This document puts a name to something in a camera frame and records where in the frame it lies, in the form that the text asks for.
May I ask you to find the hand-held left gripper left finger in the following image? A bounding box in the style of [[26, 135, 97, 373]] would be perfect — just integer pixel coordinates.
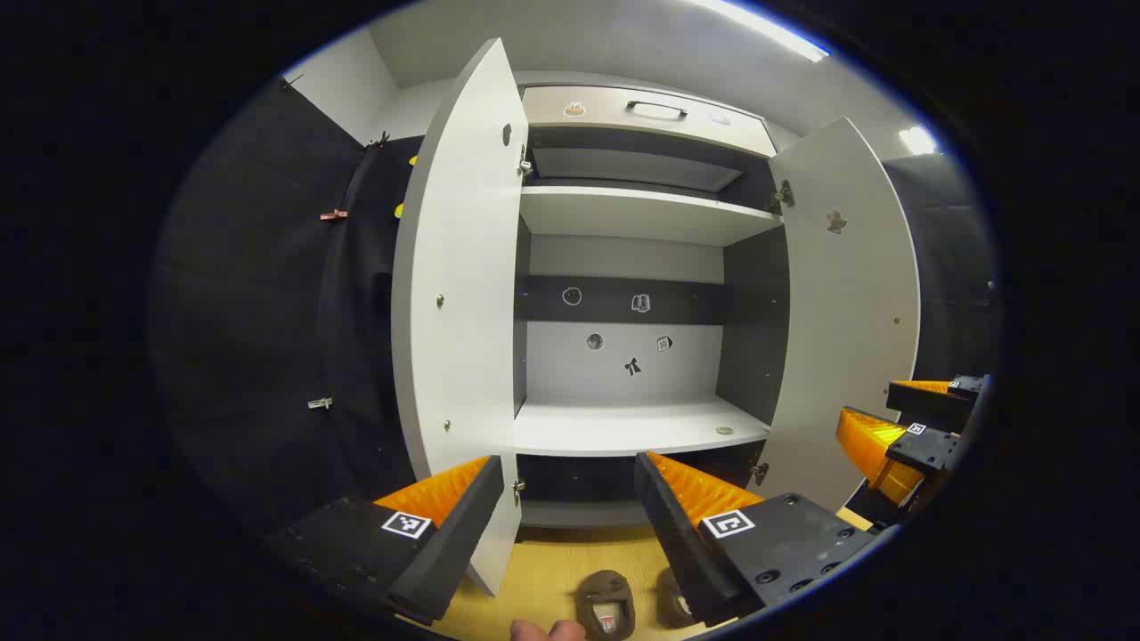
[[265, 454, 506, 626]]

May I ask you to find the beige cabinet drawer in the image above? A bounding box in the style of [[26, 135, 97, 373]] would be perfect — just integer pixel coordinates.
[[521, 85, 776, 159]]

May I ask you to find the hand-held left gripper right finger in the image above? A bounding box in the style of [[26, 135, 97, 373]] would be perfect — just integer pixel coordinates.
[[634, 450, 880, 629]]

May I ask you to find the white shoe cabinet door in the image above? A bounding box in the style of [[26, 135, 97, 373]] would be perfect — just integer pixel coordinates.
[[753, 116, 921, 513], [390, 37, 531, 597]]

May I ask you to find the brown shoe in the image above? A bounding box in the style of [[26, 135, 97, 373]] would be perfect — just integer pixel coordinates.
[[574, 570, 637, 640], [656, 567, 697, 629]]

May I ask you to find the white shoe cabinet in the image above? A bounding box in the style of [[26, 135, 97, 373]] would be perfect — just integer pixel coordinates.
[[512, 71, 794, 531]]

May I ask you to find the black backdrop cloth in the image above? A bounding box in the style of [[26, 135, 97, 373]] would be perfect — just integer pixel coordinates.
[[151, 76, 1003, 535]]

